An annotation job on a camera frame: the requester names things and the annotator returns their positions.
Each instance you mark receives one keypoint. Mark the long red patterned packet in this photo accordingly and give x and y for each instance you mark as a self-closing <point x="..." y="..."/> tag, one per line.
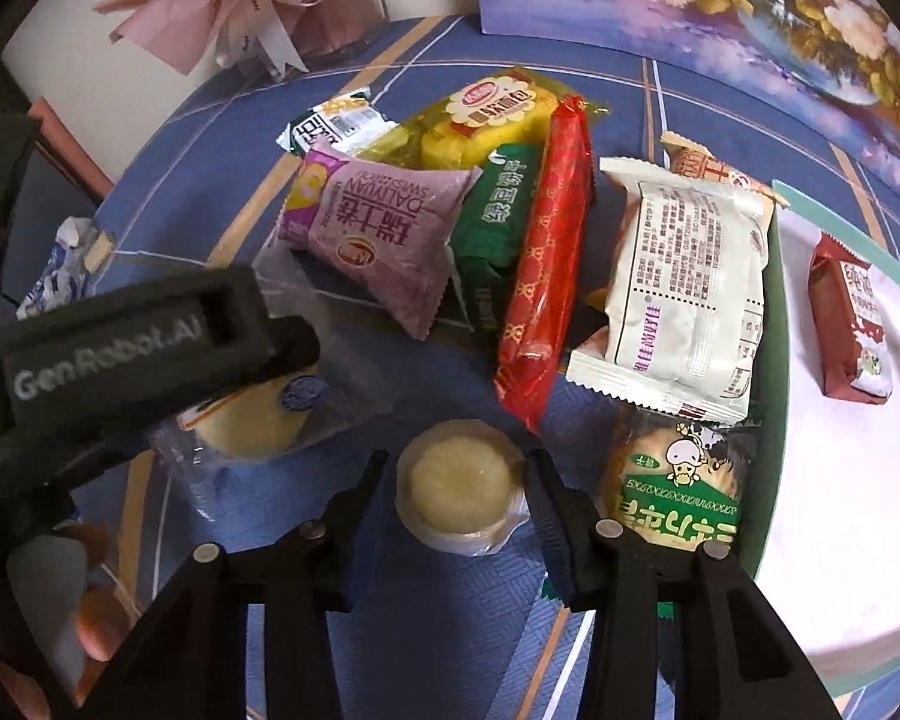
<point x="547" y="255"/>

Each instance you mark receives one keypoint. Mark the white tray with green rim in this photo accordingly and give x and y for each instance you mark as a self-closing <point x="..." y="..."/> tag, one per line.
<point x="832" y="502"/>

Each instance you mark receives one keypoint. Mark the dark red snack packet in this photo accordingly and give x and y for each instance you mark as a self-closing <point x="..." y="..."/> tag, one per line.
<point x="840" y="315"/>

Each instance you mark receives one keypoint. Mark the small cream pastry piece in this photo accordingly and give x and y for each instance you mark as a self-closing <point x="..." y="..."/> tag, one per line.
<point x="99" y="251"/>

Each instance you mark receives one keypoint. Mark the blue checked tablecloth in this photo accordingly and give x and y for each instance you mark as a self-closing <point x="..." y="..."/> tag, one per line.
<point x="720" y="112"/>

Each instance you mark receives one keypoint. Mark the green mushroom cartoon biscuit packet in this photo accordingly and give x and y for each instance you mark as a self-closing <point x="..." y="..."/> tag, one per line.
<point x="675" y="480"/>

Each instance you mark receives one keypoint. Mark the clear acrylic box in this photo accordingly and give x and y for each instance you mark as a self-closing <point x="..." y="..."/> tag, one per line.
<point x="349" y="22"/>

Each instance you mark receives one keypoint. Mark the orange swiss roll packet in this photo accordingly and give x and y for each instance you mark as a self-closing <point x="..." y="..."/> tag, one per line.
<point x="701" y="161"/>

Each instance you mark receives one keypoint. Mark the person's left hand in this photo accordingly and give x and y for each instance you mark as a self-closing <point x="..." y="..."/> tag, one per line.
<point x="97" y="626"/>

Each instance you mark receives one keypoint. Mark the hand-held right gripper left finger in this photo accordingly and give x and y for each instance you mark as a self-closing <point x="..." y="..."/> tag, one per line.
<point x="352" y="511"/>

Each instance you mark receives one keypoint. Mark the yellow cake packet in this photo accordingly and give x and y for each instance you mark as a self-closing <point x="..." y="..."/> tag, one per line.
<point x="487" y="120"/>

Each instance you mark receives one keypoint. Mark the cream white snack packet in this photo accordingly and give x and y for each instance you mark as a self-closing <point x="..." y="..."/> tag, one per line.
<point x="682" y="277"/>

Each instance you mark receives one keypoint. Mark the dark green cake packet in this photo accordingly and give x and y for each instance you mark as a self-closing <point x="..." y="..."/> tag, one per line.
<point x="495" y="240"/>

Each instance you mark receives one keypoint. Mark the crumpled blue and white wrapper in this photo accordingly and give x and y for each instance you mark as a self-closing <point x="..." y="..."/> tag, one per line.
<point x="60" y="281"/>

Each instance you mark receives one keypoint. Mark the floral painting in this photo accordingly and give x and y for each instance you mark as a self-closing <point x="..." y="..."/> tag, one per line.
<point x="645" y="15"/>

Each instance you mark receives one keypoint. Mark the green and white snack packet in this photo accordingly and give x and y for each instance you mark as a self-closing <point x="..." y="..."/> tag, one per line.
<point x="337" y="127"/>

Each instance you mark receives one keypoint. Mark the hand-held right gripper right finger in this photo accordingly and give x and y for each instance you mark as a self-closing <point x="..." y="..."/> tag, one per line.
<point x="551" y="511"/>

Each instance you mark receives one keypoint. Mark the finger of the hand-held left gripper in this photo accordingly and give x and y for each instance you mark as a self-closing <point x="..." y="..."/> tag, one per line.
<point x="292" y="349"/>

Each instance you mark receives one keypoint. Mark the purple swiss roll packet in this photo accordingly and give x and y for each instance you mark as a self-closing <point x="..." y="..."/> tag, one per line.
<point x="375" y="240"/>

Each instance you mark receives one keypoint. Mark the round pastry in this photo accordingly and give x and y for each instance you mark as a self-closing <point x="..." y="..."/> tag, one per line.
<point x="457" y="480"/>
<point x="247" y="427"/>

